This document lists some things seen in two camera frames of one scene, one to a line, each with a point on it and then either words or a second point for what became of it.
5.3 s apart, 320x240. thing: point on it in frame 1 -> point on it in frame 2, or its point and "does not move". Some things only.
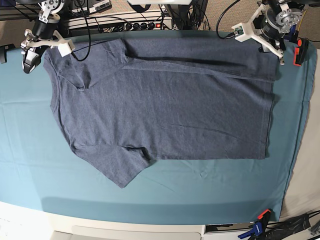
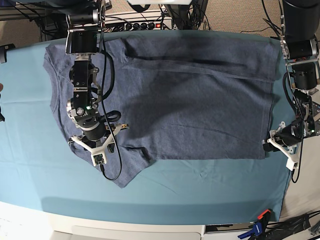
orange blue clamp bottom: [259, 227] does not move
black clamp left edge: [3, 50] does not move
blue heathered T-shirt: [127, 103] does not move
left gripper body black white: [255, 32] -> [286, 138]
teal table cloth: [40, 168] does not move
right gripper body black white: [45, 34] -> [96, 136]
